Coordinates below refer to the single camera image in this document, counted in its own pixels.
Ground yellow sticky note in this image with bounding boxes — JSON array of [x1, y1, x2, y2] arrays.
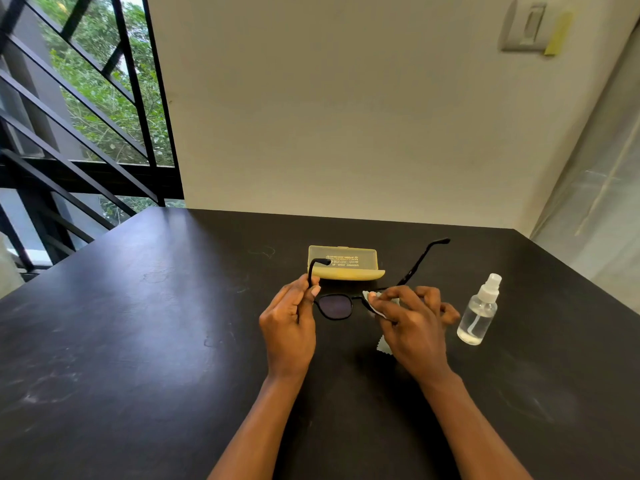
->
[[543, 12, 575, 57]]

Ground white lens cleaning cloth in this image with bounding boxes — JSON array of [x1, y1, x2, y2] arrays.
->
[[361, 290, 402, 355]]

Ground black frame eyeglasses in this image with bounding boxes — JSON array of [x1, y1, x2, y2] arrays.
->
[[306, 238, 451, 322]]

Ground translucent white curtain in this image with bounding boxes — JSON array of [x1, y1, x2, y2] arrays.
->
[[529, 25, 640, 316]]

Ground person's left forearm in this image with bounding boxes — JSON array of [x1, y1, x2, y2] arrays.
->
[[207, 372, 308, 480]]

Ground yellow plastic eyeglass case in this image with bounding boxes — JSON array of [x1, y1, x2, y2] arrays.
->
[[306, 245, 387, 284]]

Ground person's left hand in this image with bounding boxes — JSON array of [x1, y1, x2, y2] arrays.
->
[[259, 274, 321, 381]]

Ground person's right forearm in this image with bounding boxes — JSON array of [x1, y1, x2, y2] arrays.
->
[[417, 372, 534, 480]]

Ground black metal window grille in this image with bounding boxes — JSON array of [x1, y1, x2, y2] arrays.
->
[[0, 0, 185, 283]]

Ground white wall switch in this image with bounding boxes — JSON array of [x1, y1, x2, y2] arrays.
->
[[499, 0, 557, 53]]

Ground person's right hand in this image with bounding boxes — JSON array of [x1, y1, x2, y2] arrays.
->
[[367, 286, 461, 386]]

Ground clear plastic spray bottle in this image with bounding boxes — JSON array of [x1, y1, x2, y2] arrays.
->
[[456, 273, 503, 346]]

